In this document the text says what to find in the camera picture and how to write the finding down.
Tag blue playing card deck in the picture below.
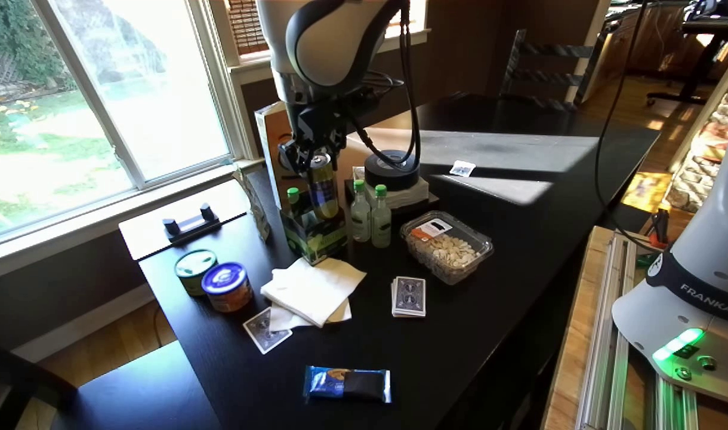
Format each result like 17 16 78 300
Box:
388 273 429 321

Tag green cardboard bottle crate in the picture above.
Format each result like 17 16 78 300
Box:
282 188 353 266

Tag dark bottle with green cap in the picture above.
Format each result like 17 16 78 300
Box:
284 183 304 217

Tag tin with blue lid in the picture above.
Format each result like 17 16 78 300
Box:
197 257 256 316

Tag yellow package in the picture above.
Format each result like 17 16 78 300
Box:
618 170 676 217

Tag black hanging cable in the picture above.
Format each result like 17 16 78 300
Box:
590 0 661 251

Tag dark slatted chair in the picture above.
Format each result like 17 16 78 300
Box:
498 27 600 115

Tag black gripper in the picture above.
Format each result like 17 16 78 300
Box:
277 100 343 180

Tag black handle bracket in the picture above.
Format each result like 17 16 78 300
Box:
162 202 223 247

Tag aluminium rail frame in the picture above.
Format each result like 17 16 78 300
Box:
573 227 703 430

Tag clear bottle with green cap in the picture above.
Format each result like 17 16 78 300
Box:
367 181 396 251
346 176 374 247

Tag white window frame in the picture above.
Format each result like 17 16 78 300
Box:
0 0 429 270

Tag slim blue silver drink can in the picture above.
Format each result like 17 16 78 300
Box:
307 151 340 219

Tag tin with green lid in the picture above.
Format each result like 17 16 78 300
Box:
172 247 221 300

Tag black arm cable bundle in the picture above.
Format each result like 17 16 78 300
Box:
340 0 425 173

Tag brown carton with cartoon face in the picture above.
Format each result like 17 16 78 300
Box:
252 100 338 213

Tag black wooden chair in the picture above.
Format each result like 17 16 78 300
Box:
0 336 223 430

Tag white paper napkins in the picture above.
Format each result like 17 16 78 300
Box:
257 253 369 330

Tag blue wrapped snack bar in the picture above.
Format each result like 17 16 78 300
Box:
300 362 396 405

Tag clear plastic seed container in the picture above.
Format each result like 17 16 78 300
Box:
398 207 495 286

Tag single blue playing card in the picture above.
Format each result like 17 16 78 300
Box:
241 304 296 355

